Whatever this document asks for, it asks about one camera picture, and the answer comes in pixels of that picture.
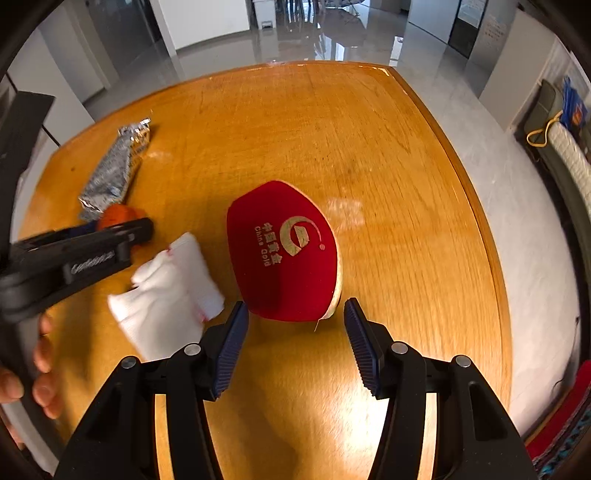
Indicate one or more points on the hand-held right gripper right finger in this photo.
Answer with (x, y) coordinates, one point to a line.
(362, 350)

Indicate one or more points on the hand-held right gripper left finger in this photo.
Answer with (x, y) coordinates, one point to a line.
(231, 350)

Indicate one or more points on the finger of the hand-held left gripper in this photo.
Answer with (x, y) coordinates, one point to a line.
(106, 251)
(60, 237)

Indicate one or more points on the person's left hand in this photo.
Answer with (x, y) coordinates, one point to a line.
(44, 364)

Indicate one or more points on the white folded cloth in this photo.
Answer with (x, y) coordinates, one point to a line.
(171, 286)

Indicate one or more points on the silver foil wrapper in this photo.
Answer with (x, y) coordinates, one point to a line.
(113, 170)

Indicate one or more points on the black panel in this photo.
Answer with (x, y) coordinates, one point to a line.
(23, 138)

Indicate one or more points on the red pouch with gold logo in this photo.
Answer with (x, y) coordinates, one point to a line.
(277, 240)

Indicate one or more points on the wooden table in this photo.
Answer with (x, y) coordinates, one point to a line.
(346, 138)

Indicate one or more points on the red patterned rug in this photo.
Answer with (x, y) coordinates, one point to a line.
(568, 424)

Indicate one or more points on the green sofa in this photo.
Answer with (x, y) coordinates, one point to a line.
(540, 138)

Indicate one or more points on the white knitted cushion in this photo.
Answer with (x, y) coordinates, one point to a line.
(570, 157)

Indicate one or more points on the white pedal bin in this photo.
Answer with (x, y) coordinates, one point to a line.
(265, 14)

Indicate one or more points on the blue bag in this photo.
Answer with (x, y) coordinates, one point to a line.
(575, 104)

